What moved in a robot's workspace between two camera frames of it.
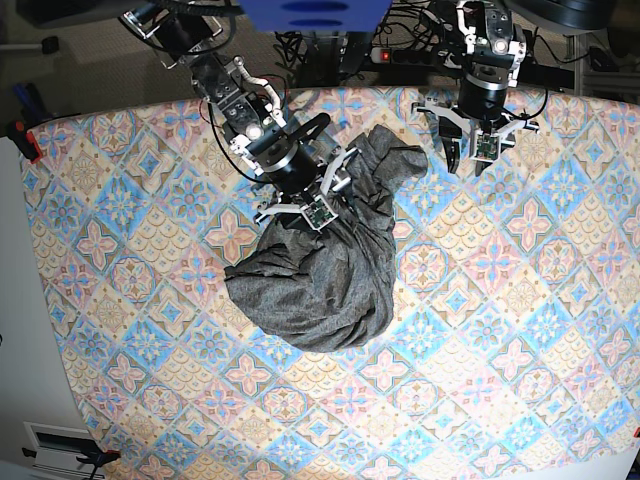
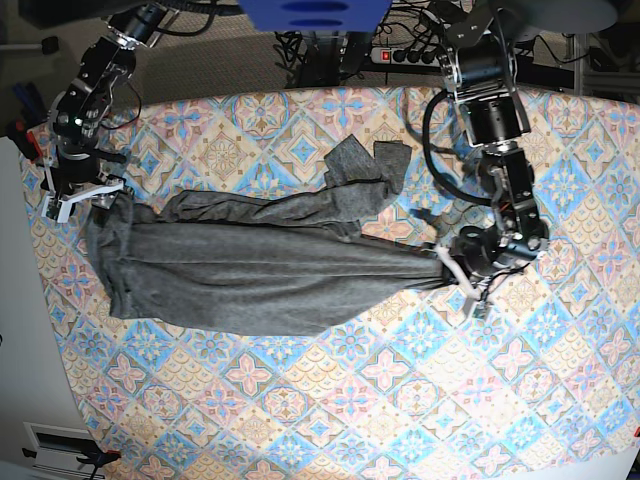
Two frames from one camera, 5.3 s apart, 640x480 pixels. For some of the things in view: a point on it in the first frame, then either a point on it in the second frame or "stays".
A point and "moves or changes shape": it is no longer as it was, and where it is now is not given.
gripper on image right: [481, 112] -> [476, 255]
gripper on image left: [298, 179] -> [74, 175]
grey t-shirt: [332, 288] moves or changes shape
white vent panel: [57, 448] stays
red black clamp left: [25, 140] stays
